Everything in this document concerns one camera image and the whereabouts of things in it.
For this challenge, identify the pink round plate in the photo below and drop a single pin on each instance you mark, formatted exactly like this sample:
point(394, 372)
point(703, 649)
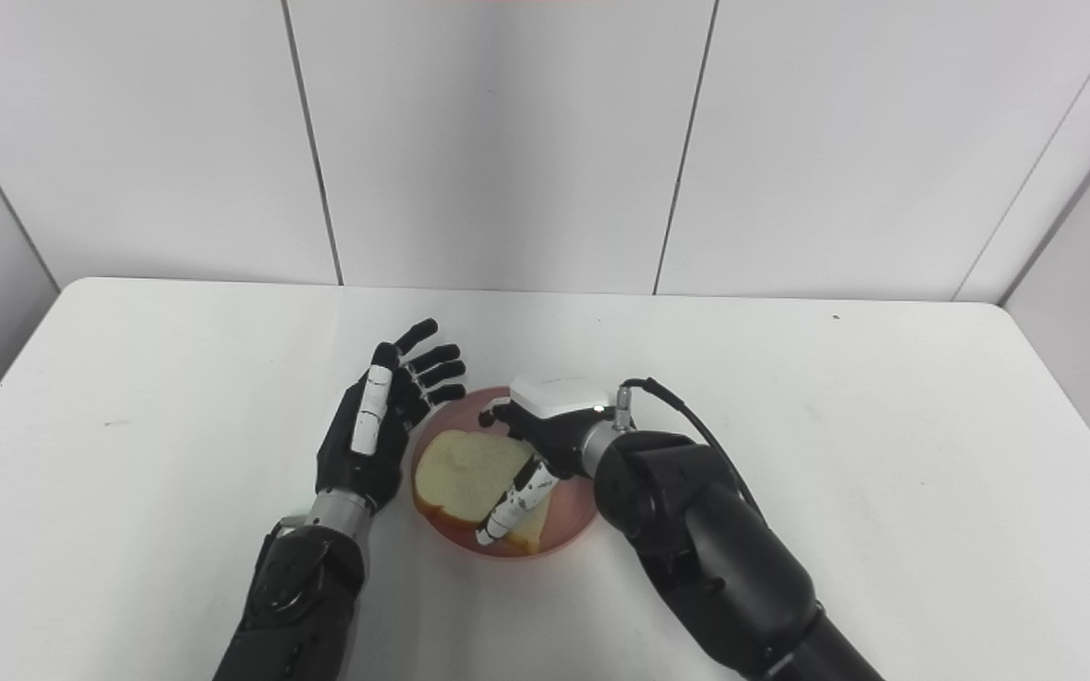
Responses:
point(569, 520)

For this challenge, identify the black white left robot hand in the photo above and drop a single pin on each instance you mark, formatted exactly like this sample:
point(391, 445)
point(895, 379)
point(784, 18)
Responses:
point(346, 463)

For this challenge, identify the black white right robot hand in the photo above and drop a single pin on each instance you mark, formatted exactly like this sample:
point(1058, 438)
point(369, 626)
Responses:
point(559, 392)

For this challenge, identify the slice of white bread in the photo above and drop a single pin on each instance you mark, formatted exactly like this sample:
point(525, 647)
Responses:
point(460, 473)

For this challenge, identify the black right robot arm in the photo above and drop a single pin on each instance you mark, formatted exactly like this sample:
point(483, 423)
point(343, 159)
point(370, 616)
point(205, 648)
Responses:
point(696, 549)

